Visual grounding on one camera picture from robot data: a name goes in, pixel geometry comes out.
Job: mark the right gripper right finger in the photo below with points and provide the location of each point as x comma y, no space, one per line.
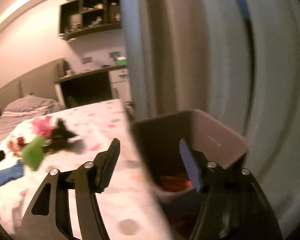
233,205

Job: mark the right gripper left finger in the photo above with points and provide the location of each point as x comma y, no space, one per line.
64,197

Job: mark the red paper cup gold rim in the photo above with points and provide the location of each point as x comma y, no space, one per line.
175,183

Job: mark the brown plastic trash bin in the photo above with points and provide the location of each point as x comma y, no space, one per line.
158,141

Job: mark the red white crumpled wrapper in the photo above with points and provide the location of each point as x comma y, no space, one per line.
16,145

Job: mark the patterned white tablecloth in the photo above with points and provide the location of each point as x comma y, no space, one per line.
128,207

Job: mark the black crumpled plastic bag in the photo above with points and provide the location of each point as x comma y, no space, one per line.
60,136

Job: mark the grey striped bedding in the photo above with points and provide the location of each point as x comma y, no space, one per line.
23,109

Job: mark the brown upholstered headboard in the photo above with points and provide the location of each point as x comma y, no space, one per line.
39,82

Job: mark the dark top white desk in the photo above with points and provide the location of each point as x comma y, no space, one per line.
94,86

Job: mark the green box on desk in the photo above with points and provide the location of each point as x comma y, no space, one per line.
120,61

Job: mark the blue and beige curtain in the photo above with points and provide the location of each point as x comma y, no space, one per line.
239,62

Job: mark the dark wall display shelf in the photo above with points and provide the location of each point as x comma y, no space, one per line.
83,17

